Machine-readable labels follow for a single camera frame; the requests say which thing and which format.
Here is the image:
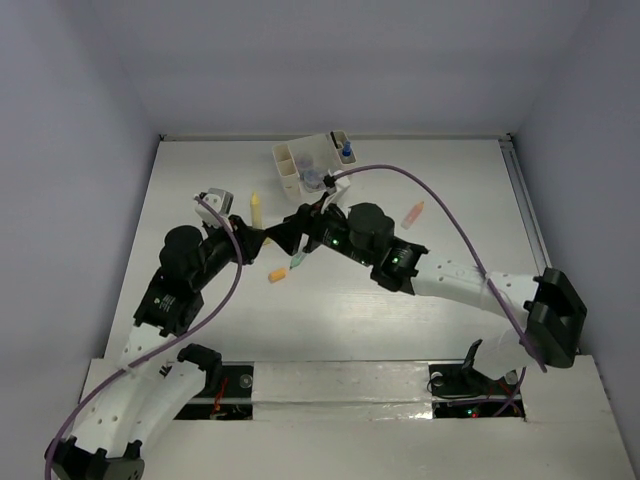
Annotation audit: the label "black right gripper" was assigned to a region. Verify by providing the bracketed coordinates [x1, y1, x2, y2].
[265, 191, 375, 267]

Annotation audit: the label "yellow highlighter body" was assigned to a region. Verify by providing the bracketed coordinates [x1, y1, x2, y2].
[249, 192, 263, 229]

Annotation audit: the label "clear blue spray bottle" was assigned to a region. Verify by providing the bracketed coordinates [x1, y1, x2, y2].
[341, 141, 353, 163]

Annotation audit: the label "black handled scissors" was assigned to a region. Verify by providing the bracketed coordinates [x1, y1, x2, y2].
[329, 131, 340, 149]

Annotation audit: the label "pink highlighter body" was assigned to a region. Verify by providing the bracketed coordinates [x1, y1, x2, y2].
[401, 201, 425, 230]

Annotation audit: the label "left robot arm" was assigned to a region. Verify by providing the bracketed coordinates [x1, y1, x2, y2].
[45, 215, 266, 479]

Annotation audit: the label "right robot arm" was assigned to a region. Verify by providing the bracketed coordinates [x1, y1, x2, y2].
[267, 203, 587, 392]

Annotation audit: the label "green uncapped highlighter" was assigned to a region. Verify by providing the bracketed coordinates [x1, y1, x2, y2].
[289, 246, 309, 270]

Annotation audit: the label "orange highlighter cap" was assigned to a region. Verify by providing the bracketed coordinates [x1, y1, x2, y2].
[268, 268, 287, 283]

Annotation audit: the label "paperclip jar near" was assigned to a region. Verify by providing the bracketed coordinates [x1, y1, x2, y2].
[301, 169, 324, 192]

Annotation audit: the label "paperclip jar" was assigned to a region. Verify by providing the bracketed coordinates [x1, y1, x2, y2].
[294, 154, 314, 174]
[301, 169, 324, 192]

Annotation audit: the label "cream divided side organizer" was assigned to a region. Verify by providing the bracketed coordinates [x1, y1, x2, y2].
[272, 143, 301, 202]

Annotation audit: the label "paperclip jar far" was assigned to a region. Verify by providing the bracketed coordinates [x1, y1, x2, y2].
[294, 154, 314, 174]

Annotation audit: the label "white perforated basket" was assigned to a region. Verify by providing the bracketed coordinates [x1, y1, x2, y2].
[287, 133, 347, 201]

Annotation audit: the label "cream divided organizer far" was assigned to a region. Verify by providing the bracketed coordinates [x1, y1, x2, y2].
[328, 130, 358, 171]

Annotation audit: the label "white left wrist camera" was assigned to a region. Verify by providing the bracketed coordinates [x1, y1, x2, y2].
[195, 188, 234, 225]

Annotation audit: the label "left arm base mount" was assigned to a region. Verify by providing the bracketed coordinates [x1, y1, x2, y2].
[175, 344, 254, 421]

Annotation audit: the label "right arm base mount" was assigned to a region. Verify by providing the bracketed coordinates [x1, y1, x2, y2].
[426, 340, 526, 419]

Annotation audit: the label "aluminium table edge rail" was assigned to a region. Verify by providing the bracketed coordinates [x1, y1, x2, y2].
[499, 132, 581, 351]

